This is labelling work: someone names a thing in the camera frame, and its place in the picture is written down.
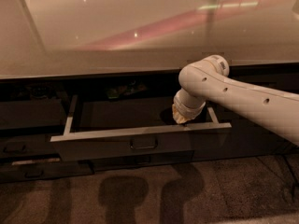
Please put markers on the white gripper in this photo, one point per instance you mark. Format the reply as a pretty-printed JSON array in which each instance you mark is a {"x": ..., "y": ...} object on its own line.
[{"x": 187, "y": 108}]

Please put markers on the glossy grey counter top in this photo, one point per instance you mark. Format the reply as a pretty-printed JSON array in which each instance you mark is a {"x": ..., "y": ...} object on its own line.
[{"x": 60, "y": 38}]

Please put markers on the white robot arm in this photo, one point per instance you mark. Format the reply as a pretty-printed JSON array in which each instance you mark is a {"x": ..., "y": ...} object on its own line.
[{"x": 207, "y": 80}]

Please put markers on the dark drawer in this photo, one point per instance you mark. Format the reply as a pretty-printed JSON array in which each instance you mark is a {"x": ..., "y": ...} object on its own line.
[
  {"x": 138, "y": 161},
  {"x": 33, "y": 113},
  {"x": 27, "y": 170},
  {"x": 25, "y": 146},
  {"x": 132, "y": 127}
]

